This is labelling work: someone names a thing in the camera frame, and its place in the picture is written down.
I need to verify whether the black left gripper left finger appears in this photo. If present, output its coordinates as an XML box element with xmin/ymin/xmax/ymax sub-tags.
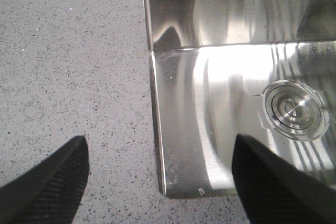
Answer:
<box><xmin>1</xmin><ymin>136</ymin><xmax>89</xmax><ymax>223</ymax></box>

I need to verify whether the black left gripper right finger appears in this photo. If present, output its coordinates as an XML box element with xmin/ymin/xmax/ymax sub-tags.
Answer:
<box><xmin>233</xmin><ymin>134</ymin><xmax>335</xmax><ymax>223</ymax></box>

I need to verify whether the stainless steel sink basin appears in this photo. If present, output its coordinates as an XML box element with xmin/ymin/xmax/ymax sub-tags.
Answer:
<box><xmin>144</xmin><ymin>0</ymin><xmax>335</xmax><ymax>198</ymax></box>

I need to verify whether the round steel sink drain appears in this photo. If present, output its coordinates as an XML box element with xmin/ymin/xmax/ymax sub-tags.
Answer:
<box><xmin>261</xmin><ymin>80</ymin><xmax>331</xmax><ymax>142</ymax></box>

